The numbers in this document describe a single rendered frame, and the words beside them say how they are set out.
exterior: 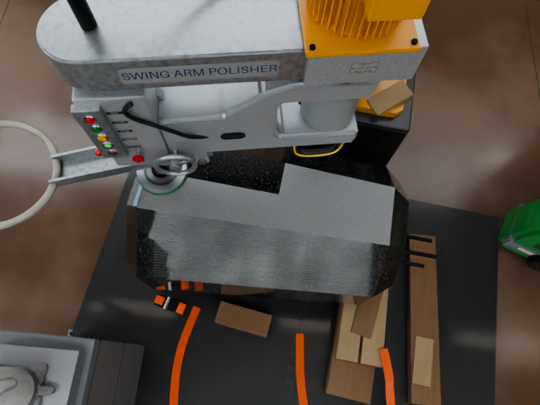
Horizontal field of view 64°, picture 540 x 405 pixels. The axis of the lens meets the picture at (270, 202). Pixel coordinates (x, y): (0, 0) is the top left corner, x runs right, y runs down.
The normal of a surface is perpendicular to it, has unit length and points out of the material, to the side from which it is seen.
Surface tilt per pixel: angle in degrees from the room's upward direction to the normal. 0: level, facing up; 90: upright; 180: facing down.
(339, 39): 0
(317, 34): 0
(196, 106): 4
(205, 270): 45
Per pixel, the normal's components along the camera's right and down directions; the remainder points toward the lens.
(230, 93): -0.62, -0.22
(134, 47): 0.03, -0.35
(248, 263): -0.08, 0.41
